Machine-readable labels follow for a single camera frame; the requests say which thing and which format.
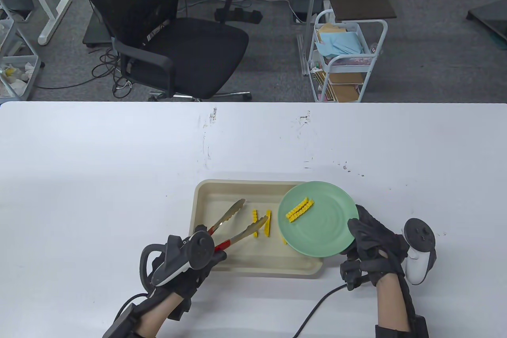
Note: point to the black right glove sensor module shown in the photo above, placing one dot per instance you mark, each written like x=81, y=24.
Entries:
x=351, y=276

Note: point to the black floor platform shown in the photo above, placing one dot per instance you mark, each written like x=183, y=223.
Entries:
x=493, y=17

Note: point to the person's right forearm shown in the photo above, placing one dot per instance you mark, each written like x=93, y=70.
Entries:
x=392, y=306

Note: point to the green plate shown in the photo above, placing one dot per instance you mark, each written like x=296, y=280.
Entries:
x=324, y=231

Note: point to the white desk leg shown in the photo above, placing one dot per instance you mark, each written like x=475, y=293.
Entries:
x=55, y=17

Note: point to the person's left forearm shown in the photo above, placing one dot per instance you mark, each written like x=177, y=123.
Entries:
x=156, y=316

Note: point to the white storage bin cart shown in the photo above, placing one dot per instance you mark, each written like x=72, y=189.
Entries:
x=23, y=80

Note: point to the black mesh office chair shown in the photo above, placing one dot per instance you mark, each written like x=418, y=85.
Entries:
x=190, y=48

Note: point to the brown cardboard pieces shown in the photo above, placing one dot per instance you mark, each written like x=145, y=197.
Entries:
x=344, y=92

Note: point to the cream baking tray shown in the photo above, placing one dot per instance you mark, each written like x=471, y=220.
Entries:
x=214, y=195

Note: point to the black right wrist sensor box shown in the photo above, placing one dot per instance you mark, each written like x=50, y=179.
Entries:
x=420, y=328

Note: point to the blue paper sheets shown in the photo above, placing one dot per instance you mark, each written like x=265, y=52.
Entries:
x=340, y=42

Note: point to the person's left hand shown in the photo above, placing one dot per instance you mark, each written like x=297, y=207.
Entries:
x=198, y=278

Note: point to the black glove sensor module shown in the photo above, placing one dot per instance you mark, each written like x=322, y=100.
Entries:
x=351, y=276
x=180, y=309

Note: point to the black white left hand controller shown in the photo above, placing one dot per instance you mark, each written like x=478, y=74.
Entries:
x=200, y=249

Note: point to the black left glove sensor module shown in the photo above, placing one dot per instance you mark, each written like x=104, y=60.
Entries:
x=180, y=309

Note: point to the black left wrist sensor box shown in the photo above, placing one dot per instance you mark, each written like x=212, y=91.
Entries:
x=119, y=324

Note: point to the black white hand controller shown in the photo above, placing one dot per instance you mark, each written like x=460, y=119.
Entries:
x=200, y=249
x=420, y=235

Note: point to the black wrist sensor box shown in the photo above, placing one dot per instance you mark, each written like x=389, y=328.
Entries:
x=119, y=324
x=420, y=328

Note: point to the person's right hand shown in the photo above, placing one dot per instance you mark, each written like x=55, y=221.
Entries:
x=376, y=251

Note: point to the white rolling cart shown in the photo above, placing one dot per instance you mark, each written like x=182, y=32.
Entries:
x=369, y=70

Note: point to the black floor stand base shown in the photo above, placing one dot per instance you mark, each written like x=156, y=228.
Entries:
x=95, y=33

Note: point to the black white right hand controller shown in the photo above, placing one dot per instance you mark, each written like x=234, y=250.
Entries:
x=420, y=235

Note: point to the black power strip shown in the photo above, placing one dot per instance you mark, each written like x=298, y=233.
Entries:
x=241, y=15

